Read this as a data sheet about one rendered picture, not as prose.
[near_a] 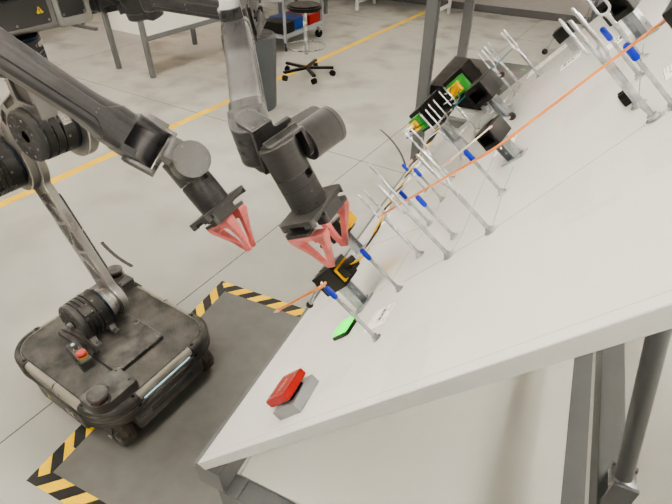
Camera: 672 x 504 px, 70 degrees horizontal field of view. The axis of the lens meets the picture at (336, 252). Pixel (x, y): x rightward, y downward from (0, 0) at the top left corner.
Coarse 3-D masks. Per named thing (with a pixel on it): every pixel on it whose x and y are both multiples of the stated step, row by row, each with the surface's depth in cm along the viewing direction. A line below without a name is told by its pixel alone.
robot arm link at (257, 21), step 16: (144, 0) 111; (160, 0) 108; (176, 0) 106; (192, 0) 104; (208, 0) 101; (240, 0) 95; (256, 0) 99; (128, 16) 117; (144, 16) 116; (160, 16) 117; (208, 16) 105; (256, 16) 99; (256, 32) 99
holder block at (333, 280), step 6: (336, 258) 78; (342, 258) 79; (336, 264) 77; (324, 270) 78; (330, 270) 76; (318, 276) 79; (324, 276) 78; (330, 276) 77; (336, 276) 76; (318, 282) 80; (330, 282) 78; (336, 282) 77; (342, 282) 77; (348, 282) 77; (336, 288) 78; (342, 288) 78
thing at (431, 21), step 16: (432, 0) 138; (592, 0) 123; (432, 16) 141; (464, 16) 187; (592, 16) 170; (432, 32) 143; (464, 32) 190; (432, 48) 146; (464, 48) 194; (432, 64) 151; (464, 112) 156
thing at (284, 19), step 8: (272, 0) 543; (280, 0) 538; (288, 0) 544; (320, 0) 601; (272, 16) 589; (280, 16) 589; (288, 16) 589; (296, 16) 589; (312, 16) 602; (320, 16) 613; (272, 24) 567; (280, 24) 562; (288, 24) 565; (296, 24) 583; (312, 24) 599; (320, 24) 614; (280, 32) 568; (288, 32) 570; (296, 32) 575; (320, 32) 623
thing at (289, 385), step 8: (288, 376) 68; (296, 376) 66; (280, 384) 68; (288, 384) 65; (296, 384) 66; (272, 392) 68; (280, 392) 65; (288, 392) 64; (296, 392) 66; (272, 400) 66; (280, 400) 65; (288, 400) 66
